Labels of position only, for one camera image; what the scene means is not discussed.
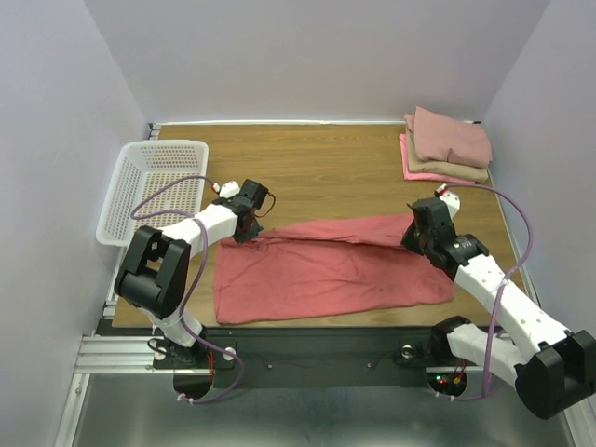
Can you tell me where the red t-shirt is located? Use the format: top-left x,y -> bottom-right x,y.
214,214 -> 455,325

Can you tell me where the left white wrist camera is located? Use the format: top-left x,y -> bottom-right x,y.
211,181 -> 240,198

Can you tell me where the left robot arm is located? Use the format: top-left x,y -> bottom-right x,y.
114,175 -> 275,367

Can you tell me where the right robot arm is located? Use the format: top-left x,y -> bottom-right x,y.
402,192 -> 595,419

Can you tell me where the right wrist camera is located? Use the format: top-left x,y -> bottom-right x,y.
435,184 -> 461,219

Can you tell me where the folded dusty pink shirt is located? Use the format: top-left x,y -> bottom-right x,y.
404,107 -> 493,169

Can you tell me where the folded bright pink shirt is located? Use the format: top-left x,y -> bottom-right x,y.
399,134 -> 472,184

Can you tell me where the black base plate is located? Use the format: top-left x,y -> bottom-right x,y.
153,325 -> 471,390

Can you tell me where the white perforated plastic basket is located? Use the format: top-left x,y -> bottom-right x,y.
96,140 -> 209,247

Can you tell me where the folded tan shirt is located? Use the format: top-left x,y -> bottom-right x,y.
402,130 -> 489,183

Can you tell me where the aluminium frame rail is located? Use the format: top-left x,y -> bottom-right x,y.
56,336 -> 593,446

